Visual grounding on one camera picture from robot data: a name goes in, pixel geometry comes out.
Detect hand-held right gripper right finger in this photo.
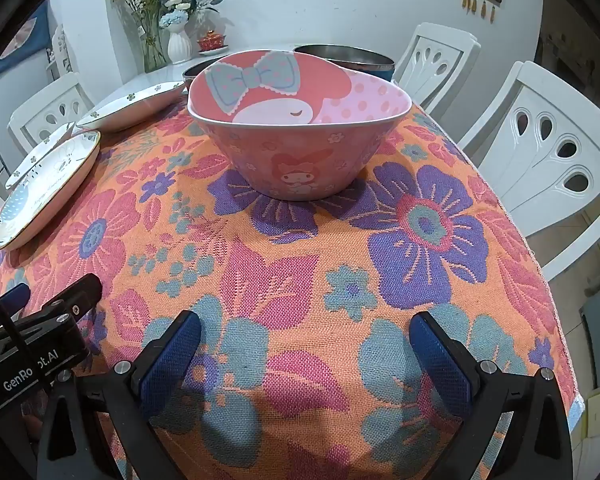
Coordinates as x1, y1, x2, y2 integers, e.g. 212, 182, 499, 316
409, 311, 576, 480

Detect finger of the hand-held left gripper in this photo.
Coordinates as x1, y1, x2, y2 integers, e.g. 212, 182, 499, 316
0, 282, 31, 331
17, 274, 104, 328

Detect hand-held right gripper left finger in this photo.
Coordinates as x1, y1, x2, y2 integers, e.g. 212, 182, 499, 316
35, 310, 203, 480

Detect blue dotted white plate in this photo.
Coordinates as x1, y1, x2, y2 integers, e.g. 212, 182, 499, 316
5, 121, 88, 190

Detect white floral plate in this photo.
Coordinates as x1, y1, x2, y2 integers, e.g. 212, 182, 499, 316
76, 81, 193, 134

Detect pink cartoon bowl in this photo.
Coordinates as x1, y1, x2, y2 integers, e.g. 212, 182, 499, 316
187, 49, 412, 202

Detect red steel bowl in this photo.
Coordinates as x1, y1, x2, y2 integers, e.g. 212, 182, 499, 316
182, 57, 221, 92

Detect orange floral tablecloth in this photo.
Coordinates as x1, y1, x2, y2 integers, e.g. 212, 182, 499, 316
0, 92, 581, 480

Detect pale yellow box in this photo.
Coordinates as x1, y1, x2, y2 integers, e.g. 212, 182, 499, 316
577, 392, 600, 443

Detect white refrigerator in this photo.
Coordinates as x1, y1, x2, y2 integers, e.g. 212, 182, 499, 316
0, 52, 51, 121

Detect white shelf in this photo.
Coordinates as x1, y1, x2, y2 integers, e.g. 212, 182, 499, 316
45, 22, 73, 81

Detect white ribbed vase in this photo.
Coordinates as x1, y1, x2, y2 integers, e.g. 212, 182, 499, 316
167, 27, 192, 65

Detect blue refrigerator cover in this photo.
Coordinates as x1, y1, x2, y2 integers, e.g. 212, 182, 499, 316
0, 0, 53, 61

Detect yellow hanging ornaments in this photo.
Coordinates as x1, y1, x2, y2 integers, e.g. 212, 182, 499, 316
461, 0, 498, 22

